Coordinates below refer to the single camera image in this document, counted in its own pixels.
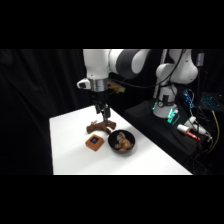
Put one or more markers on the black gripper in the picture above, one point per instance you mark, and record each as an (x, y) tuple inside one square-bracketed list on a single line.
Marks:
[(100, 97)]

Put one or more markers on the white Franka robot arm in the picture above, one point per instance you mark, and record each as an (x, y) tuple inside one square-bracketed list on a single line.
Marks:
[(98, 65)]

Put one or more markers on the orange block with blue centre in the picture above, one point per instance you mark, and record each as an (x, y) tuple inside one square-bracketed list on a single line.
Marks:
[(94, 142)]

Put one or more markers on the brown wooden branch toy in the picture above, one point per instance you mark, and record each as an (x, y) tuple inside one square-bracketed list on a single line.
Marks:
[(99, 127)]

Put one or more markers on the black bowl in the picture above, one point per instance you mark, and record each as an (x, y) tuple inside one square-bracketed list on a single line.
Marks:
[(121, 141)]

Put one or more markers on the brown plush toy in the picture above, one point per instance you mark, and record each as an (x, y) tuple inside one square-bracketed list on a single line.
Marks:
[(122, 141)]

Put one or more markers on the black robot stand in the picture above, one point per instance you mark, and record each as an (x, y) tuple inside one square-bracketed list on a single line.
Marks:
[(156, 131)]

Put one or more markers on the black curtain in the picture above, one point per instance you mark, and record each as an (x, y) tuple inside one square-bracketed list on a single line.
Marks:
[(36, 110)]

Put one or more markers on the green light box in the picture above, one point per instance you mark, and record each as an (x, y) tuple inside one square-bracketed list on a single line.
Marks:
[(173, 115)]

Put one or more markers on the white cylinder with red tip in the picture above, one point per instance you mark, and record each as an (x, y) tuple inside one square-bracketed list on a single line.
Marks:
[(187, 131)]

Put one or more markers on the blue circuit board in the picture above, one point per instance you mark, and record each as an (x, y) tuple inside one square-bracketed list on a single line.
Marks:
[(188, 98)]

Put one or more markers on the blue lit keyboard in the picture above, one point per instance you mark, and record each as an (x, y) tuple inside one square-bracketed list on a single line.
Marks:
[(211, 101)]

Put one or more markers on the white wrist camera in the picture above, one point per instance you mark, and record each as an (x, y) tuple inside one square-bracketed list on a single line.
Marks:
[(84, 83)]

